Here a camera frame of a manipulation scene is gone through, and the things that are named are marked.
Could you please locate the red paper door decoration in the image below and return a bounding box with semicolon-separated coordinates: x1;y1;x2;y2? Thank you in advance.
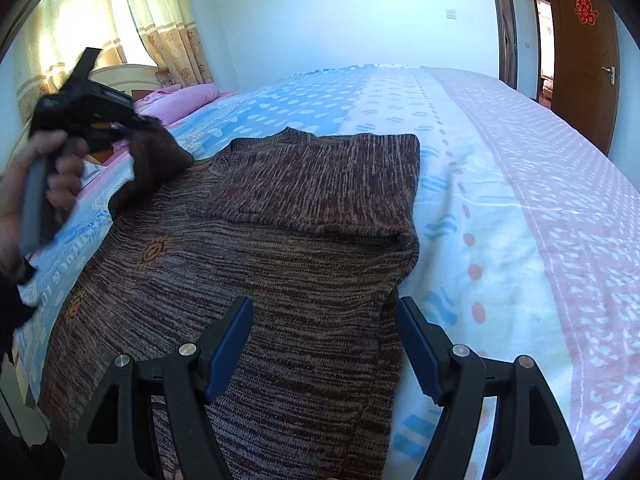
573;0;600;26

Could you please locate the yellow floral curtain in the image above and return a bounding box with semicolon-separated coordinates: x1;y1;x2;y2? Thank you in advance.
122;0;216;88
15;0;122;111

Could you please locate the cream wooden headboard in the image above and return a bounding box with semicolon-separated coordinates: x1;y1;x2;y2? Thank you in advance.
87;62;162;106

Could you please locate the person's left hand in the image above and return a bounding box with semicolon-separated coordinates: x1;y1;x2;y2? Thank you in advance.
0;127;91;281

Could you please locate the brown wooden door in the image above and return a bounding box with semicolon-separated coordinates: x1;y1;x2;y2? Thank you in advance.
542;0;622;157

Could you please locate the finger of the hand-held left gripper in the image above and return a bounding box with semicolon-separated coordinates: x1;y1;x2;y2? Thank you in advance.
111;119;146;142

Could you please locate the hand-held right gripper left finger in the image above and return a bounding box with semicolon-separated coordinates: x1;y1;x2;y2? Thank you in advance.
62;296;255;480

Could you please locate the dark wooden door frame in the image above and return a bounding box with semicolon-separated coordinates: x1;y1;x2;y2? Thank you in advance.
487;0;556;106

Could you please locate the pink pillow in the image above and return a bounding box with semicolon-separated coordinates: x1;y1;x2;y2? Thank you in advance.
132;84;221;126

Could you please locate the patterned blue pink bedsheet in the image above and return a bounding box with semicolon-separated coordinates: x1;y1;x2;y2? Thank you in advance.
12;62;640;480

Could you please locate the brown knitted sweater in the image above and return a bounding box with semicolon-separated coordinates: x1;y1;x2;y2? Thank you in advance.
37;115;422;480

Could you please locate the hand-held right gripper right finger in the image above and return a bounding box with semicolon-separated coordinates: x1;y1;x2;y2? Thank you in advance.
397;296;585;480

